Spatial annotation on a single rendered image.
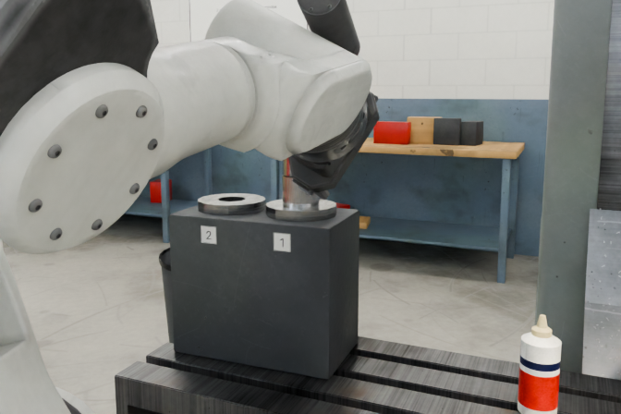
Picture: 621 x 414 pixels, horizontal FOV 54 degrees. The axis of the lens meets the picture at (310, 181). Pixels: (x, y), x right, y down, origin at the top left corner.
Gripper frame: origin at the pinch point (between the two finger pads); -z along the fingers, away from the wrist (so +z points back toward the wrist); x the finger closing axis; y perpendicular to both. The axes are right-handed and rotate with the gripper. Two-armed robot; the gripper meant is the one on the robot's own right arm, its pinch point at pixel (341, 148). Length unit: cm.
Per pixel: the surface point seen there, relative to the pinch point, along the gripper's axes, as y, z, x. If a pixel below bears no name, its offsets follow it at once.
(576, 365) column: -40, -45, -5
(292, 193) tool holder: 3.7, -5.3, -7.1
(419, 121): 69, -360, 98
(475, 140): 27, -358, 105
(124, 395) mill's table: 7.7, -5.2, -38.7
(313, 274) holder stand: -4.2, -4.5, -13.9
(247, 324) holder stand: 0.3, -8.3, -23.8
